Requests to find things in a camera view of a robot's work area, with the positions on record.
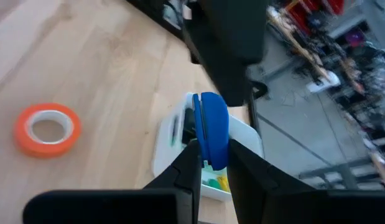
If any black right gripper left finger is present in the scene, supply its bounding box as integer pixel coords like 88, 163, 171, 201
22, 139, 202, 224

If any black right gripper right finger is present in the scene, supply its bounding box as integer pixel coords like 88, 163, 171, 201
226, 139, 385, 224

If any green mini stapler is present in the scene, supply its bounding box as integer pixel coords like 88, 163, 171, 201
207, 177, 223, 191

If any yellow mini stapler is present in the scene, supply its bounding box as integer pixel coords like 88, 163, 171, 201
217, 175, 231, 193

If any blue stapler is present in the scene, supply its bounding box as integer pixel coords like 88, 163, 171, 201
192, 91, 230, 171

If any orange tape roll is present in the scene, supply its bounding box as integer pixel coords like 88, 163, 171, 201
13, 103, 82, 159

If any white plastic bin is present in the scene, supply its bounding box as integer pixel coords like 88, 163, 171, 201
151, 92, 264, 202

